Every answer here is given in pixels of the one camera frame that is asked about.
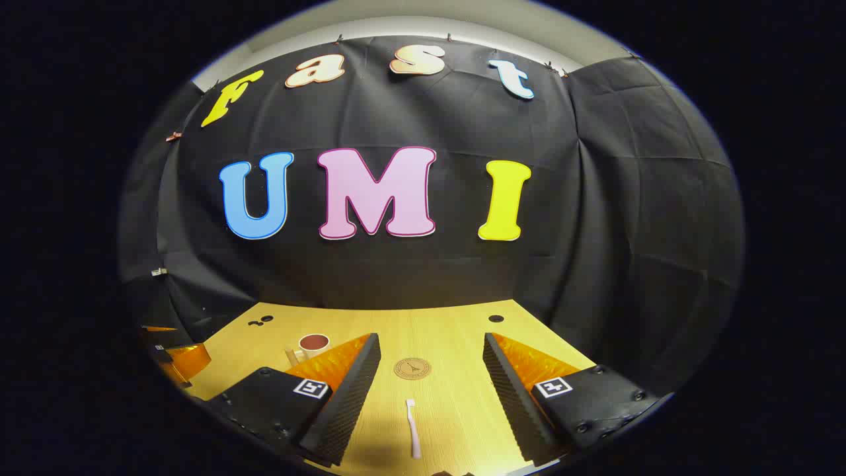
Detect black backdrop cloth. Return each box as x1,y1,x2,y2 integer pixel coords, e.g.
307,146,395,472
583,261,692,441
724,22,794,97
119,34,746,397

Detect beige cup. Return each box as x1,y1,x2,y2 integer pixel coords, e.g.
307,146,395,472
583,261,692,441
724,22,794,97
284,334,330,368

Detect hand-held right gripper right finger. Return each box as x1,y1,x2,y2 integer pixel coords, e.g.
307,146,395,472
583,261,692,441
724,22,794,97
482,333,662,463

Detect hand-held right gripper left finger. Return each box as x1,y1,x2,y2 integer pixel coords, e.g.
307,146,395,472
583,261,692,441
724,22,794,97
198,333,382,467

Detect round cork coaster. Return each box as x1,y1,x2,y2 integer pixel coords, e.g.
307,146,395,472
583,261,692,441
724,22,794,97
394,358,432,380

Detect wooden desktop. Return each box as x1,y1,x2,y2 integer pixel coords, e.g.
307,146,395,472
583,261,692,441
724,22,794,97
178,299,599,476

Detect white toothbrush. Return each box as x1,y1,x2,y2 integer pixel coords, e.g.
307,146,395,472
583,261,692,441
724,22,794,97
405,399,422,459

